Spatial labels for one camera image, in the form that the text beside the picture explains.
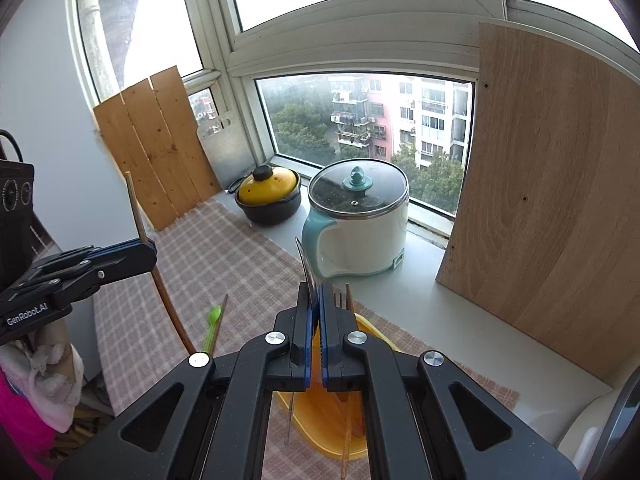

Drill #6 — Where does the light wooden board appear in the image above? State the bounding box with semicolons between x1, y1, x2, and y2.
436;21;640;383

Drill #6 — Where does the pine plank board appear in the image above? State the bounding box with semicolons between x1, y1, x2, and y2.
92;64;222;232

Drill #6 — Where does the white window frame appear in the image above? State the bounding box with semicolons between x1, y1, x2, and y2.
65;0;640;241

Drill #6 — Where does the black clay pot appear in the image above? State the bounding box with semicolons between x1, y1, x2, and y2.
235;180;302;227

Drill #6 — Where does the white cooker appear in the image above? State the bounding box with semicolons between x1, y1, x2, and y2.
556;380;640;480

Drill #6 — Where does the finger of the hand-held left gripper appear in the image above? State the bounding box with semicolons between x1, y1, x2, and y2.
0;246;159;346
20;240;155;287

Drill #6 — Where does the white teal electric pot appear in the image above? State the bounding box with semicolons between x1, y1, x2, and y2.
301;195;411;279

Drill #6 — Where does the grey drain pipe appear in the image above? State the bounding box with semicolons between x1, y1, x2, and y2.
80;0;126;101

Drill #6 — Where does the white cutting board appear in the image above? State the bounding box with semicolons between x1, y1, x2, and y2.
196;110;254;189

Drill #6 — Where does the glass lid with teal knob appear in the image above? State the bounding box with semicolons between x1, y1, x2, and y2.
307;159;411;218

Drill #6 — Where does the person's left forearm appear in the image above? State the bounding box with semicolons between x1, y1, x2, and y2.
0;365;56;480

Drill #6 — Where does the green plastic spoon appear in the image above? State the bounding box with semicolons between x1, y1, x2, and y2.
201;305;227;355

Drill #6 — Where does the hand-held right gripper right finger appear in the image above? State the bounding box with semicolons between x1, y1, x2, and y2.
320;281;581;480

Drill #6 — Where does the brown wooden chopstick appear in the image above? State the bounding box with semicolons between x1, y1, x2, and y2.
340;281;355;480
210;293;230;356
125;171;197;356

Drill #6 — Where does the yellow plastic utensil container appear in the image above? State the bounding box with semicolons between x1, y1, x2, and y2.
272;312;403;461

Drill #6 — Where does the pink checked cloth mat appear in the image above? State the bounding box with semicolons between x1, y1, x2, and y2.
92;195;523;418

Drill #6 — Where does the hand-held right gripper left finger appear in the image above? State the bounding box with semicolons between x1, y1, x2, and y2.
54;280;321;480

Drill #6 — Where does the yellow pot lid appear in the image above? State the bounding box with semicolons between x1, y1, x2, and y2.
237;165;299;206

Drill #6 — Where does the apartment building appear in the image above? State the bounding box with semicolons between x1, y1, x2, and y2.
327;74;473;161

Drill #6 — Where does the person's left hand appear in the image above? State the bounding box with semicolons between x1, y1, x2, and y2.
0;317;85;433

